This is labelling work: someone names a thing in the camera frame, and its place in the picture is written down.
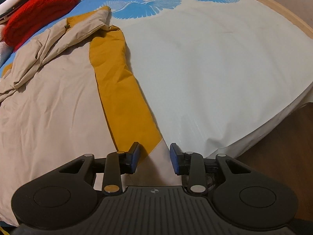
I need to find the red folded blanket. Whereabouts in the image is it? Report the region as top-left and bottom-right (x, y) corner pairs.
(3, 0), (78, 52)

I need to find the wooden bed frame rail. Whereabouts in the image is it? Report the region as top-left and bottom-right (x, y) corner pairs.
(257, 0), (312, 39)

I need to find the blue white patterned bedsheet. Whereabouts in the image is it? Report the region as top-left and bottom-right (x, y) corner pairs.
(0, 0), (313, 160)

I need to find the white folded quilt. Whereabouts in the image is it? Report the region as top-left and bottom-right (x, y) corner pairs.
(0, 24), (13, 67)

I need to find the beige and mustard jacket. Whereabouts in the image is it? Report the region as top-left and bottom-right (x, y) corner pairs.
(1, 6), (181, 226)

